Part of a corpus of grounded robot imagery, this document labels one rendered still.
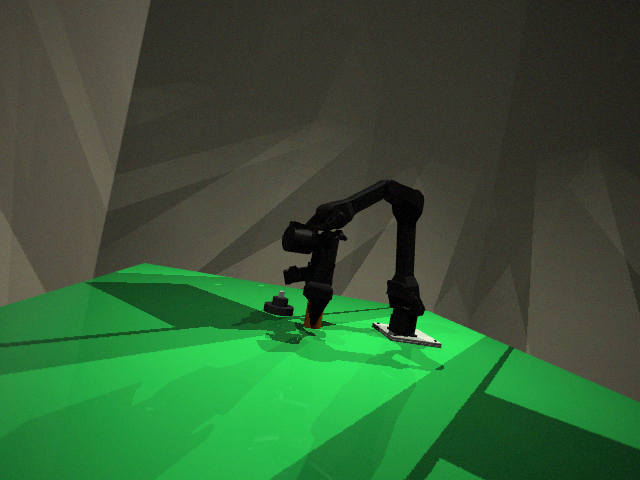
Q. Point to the orange knob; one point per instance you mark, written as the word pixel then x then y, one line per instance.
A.
pixel 307 319

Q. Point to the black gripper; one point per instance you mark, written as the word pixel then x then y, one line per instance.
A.
pixel 318 291

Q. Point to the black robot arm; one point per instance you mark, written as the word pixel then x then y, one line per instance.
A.
pixel 407 207

